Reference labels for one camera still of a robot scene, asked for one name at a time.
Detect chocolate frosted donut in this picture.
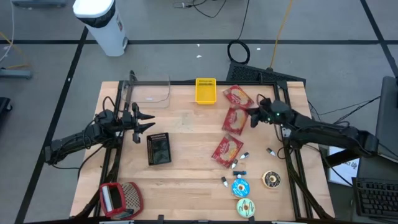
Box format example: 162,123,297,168
261,170,282,189

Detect black floor object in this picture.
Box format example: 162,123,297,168
0,96,13,119

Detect black keyboard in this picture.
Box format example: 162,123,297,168
352,177,398,218

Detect blue frosted donut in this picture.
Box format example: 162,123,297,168
231,178,251,198

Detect white paper sheet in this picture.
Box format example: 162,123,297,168
328,146,361,187

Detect yellow hanging cable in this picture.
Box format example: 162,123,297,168
269,0,294,70

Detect white trash bin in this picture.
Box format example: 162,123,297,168
72,0,129,57

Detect black floor cable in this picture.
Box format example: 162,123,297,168
172,0,228,19

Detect red snack packet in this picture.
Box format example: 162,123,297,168
221,106,249,136
211,133,244,169
223,84,255,110

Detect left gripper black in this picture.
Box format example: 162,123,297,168
122,102,156,144

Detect mint green frosted donut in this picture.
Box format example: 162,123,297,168
236,197,256,218

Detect clear plastic container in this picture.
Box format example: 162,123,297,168
123,73,172,109

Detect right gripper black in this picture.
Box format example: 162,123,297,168
246,98,294,129

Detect white floor cable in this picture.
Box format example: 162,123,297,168
0,0,16,63

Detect dark grey monitor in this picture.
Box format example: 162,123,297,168
374,76,398,162

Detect black plastic basket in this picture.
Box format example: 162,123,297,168
146,132,172,166

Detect black coiled cable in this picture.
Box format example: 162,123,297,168
226,0,251,65

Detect grey stand base bar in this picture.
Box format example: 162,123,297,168
11,0,68,9
0,68,34,80

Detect black perforated panel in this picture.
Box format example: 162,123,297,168
226,61,307,85

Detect yellow plastic basket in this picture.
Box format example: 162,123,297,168
195,78,218,105

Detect red mesh container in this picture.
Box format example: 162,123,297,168
99,182,144,218

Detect yellow floor cable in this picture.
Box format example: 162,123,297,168
0,30,32,70

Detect black metal table frame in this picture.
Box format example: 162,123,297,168
73,70,335,220

